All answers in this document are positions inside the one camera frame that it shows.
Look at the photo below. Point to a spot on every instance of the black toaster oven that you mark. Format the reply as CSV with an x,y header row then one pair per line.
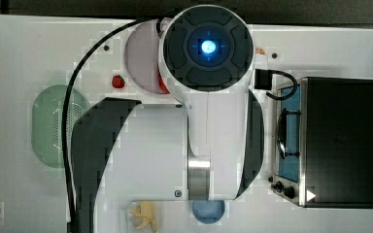
x,y
324,144

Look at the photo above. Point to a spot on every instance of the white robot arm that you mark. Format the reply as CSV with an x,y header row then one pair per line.
x,y
126,151

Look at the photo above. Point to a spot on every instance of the red ketchup bottle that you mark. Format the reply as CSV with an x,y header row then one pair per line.
x,y
162,85

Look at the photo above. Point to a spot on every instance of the small red strawberry toy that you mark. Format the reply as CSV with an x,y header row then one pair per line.
x,y
118,81

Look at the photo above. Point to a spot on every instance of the grey round plate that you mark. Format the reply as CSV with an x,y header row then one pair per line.
x,y
141,56

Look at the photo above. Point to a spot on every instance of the blue plastic cup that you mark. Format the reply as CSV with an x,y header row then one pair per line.
x,y
208,212

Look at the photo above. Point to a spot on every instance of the peeled banana toy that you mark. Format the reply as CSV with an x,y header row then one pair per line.
x,y
144,214

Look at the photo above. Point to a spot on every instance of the green perforated colander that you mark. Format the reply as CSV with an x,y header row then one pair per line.
x,y
46,122

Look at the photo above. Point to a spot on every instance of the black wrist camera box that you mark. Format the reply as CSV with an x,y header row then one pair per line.
x,y
263,79

